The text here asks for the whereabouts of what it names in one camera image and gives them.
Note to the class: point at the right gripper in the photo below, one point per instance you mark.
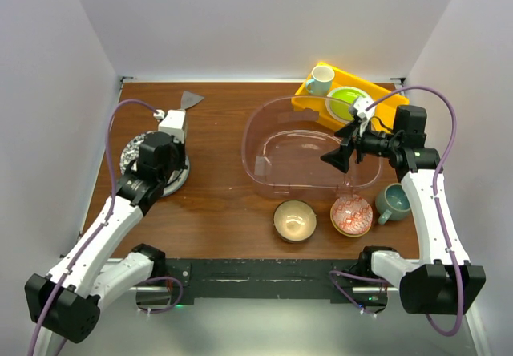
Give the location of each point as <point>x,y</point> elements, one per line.
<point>341,156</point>

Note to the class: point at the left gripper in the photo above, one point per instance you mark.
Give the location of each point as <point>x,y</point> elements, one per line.
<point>180,147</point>

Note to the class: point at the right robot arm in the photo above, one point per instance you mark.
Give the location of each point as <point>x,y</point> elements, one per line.
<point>443,282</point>

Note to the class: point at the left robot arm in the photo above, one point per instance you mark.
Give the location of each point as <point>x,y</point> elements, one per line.
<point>68,300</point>

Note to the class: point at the clear plastic bin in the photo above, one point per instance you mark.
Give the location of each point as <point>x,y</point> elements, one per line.
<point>281,150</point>

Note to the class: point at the yellow plastic tray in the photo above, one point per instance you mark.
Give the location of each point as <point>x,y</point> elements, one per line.
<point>332,110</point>

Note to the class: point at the light blue mug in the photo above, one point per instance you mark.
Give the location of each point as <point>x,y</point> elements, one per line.
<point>320,82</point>

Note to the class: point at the red patterned bowl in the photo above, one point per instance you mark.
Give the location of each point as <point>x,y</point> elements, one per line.
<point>351,215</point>

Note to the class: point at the teal ceramic mug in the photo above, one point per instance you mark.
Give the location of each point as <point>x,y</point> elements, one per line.
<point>392,204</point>

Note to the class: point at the cream black bowl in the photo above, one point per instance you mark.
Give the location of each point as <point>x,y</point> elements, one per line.
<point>295,221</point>

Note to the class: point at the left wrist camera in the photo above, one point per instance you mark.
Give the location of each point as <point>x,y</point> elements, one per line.
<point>173,122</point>

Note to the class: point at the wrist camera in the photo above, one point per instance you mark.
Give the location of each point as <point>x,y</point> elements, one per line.
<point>362,109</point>
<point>173,122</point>

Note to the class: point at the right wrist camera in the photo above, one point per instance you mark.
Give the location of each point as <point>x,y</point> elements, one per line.
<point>362,109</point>

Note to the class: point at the metal scraper wooden handle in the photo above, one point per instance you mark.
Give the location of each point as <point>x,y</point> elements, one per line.
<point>189,100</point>

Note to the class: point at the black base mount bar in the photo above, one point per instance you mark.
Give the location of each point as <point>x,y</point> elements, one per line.
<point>260,279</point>

